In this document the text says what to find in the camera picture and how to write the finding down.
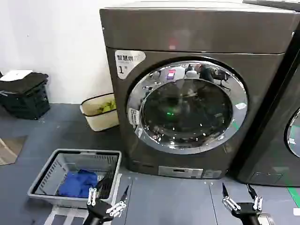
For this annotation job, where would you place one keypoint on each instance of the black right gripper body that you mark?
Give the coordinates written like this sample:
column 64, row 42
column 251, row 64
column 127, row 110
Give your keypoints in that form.
column 246, row 211

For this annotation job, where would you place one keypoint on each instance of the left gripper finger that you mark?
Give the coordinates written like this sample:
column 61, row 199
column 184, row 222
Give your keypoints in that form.
column 92, row 195
column 117, row 208

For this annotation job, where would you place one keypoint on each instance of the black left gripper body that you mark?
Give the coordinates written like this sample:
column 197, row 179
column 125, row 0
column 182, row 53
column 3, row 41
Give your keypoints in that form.
column 98, row 209

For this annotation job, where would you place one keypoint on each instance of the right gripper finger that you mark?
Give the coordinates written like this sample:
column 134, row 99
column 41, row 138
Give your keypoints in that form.
column 257, row 201
column 230, row 203

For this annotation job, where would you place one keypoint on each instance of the blue cloth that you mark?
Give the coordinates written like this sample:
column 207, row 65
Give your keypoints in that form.
column 77, row 185

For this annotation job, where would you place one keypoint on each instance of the green floor tape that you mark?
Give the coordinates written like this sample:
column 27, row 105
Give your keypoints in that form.
column 294, row 193

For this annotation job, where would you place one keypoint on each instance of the grey plastic laundry basket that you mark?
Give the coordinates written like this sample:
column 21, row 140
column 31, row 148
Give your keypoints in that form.
column 49, row 173

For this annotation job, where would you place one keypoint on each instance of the dark grey dryer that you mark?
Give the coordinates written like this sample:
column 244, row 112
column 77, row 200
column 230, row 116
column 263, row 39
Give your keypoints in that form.
column 267, row 145

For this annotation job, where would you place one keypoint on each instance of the silver dryer service panel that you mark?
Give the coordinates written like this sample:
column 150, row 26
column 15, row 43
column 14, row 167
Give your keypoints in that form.
column 180, row 171

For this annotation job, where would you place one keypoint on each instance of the cream fabric bin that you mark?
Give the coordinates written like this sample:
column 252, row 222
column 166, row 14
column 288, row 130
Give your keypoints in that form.
column 103, row 122

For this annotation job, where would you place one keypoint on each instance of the round chrome-rimmed dryer door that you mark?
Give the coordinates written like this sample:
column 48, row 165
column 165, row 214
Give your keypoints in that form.
column 295, row 131

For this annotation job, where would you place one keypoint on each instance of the green items in bin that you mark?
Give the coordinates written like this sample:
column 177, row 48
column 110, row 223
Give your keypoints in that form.
column 107, row 106

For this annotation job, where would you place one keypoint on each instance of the brown cardboard sheet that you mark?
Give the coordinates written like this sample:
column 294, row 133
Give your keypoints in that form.
column 10, row 150

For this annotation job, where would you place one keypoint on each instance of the round glass dryer door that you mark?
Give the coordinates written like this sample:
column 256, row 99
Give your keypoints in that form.
column 187, row 112

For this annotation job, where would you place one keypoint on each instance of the black plastic crate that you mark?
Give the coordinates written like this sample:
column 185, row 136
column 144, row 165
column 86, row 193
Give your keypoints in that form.
column 28, row 105

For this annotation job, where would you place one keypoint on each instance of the black folded cloth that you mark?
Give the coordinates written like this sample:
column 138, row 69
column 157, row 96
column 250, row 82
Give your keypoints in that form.
column 25, row 80

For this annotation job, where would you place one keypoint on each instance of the white label sticker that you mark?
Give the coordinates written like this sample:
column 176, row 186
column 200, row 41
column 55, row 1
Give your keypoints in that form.
column 124, row 61

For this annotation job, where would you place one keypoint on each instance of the white sheet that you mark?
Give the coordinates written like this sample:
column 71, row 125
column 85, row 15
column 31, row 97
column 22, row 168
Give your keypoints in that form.
column 15, row 75

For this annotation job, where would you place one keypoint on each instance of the grey front-loading dryer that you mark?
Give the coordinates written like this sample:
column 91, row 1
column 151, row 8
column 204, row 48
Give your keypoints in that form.
column 187, row 35

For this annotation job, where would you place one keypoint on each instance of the white floor frame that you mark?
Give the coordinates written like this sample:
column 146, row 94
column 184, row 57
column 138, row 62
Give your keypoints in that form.
column 63, row 216

